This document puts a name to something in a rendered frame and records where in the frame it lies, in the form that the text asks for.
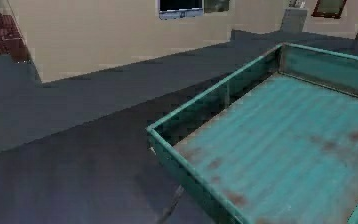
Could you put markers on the grey trash can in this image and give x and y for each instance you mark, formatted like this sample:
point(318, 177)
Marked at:
point(293, 20)

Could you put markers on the teal metal tray table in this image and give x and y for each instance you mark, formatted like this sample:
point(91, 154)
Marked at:
point(280, 140)

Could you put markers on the blue framed window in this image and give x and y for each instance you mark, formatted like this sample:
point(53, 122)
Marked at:
point(180, 7)

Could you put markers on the grey framed picture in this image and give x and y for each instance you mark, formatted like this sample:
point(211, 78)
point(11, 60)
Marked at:
point(217, 5)

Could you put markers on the dark red framed picture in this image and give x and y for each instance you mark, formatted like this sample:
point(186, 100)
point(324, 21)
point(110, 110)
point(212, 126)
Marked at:
point(329, 7)

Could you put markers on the dark red sofa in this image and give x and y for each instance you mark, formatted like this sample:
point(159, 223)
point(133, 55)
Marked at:
point(3, 33)

